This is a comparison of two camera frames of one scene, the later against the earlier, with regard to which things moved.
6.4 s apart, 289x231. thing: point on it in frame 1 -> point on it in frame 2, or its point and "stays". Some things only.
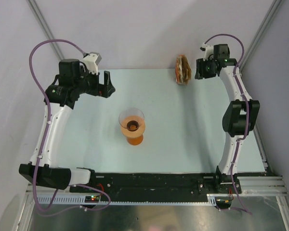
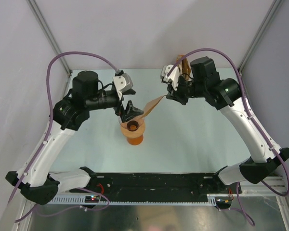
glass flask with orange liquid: (136, 141) stays
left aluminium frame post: (36, 9) stays
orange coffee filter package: (183, 70) stays
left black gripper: (100, 90) -> (130, 112)
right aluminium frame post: (273, 7) stays
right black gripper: (199, 63) -> (173, 94)
